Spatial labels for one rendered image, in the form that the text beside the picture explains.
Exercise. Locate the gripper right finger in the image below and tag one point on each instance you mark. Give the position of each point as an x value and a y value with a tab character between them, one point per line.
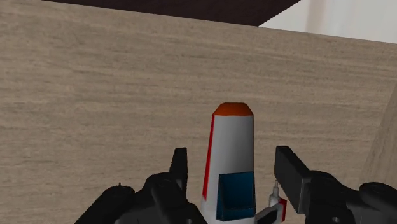
322	195

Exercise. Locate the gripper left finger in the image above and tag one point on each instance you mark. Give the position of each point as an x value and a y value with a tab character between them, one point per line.
161	198

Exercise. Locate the white toy jet plane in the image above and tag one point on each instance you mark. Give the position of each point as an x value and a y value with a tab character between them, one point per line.
231	155

